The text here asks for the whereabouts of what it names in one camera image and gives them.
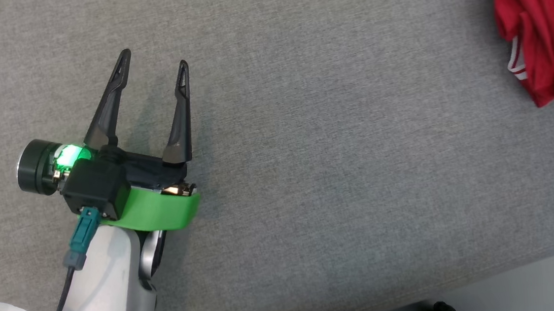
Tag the black object on floor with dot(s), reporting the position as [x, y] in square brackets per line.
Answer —
[445, 310]

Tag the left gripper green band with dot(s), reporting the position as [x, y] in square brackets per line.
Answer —
[162, 209]

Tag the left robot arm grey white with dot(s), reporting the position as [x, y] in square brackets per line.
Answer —
[104, 287]

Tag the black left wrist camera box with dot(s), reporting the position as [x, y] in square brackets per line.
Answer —
[94, 189]

